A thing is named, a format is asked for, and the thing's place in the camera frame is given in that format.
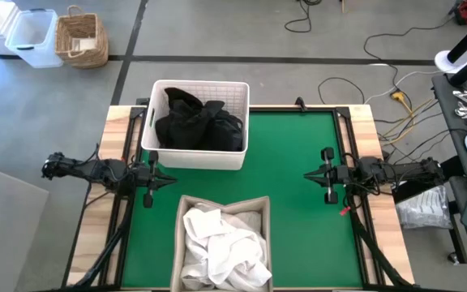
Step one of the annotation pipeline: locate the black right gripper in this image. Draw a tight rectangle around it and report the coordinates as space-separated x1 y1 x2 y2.
303 146 354 205

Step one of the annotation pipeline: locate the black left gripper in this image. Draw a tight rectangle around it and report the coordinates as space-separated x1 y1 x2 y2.
130 150 178 208

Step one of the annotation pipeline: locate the small black garment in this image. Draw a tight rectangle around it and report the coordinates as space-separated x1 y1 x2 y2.
155 87 214 150

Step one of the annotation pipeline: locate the white smooth t-shirt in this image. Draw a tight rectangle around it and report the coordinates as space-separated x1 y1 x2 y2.
180 206 273 291

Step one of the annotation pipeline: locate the white perforated plastic laundry basket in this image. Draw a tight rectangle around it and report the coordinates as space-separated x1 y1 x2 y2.
140 79 251 171

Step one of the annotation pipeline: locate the green table mat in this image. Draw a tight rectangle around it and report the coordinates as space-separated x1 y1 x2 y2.
120 109 364 289

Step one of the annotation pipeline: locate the beige fabric storage bin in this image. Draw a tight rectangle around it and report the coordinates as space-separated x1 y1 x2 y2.
169 195 274 292

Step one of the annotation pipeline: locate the clear plastic bag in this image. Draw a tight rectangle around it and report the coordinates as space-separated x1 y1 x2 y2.
395 184 454 230

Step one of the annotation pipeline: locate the woven wicker basket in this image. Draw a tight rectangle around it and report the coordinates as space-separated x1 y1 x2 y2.
54 4 109 69

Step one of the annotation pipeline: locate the grey side cart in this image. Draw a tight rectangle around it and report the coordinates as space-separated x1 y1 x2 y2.
431 72 467 279

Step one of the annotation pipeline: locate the white paper sheet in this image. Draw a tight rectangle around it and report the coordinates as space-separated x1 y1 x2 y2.
71 36 97 52

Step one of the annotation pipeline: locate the grey board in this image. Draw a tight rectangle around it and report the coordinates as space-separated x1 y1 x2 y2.
0 161 50 292

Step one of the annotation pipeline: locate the white-based stand with black pole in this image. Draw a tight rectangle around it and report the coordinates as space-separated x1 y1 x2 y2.
435 10 467 75

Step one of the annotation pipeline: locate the black aluminium frame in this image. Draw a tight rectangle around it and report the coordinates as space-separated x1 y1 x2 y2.
61 97 421 292

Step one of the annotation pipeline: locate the looped black floor cable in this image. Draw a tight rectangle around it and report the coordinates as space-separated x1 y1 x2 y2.
317 76 366 105

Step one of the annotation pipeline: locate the yellow floor cable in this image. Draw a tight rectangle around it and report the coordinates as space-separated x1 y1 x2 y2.
379 97 437 147

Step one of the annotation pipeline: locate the white floor cable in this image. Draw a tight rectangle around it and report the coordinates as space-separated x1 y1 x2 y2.
365 71 443 105

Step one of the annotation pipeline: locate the short black floor cable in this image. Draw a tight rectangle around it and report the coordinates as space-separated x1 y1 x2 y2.
284 0 323 34

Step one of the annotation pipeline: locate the long black floor cable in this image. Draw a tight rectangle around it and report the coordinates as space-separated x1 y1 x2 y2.
362 15 457 94

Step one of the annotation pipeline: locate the clear bin with black handles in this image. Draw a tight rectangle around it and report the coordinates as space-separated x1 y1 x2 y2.
5 8 65 69

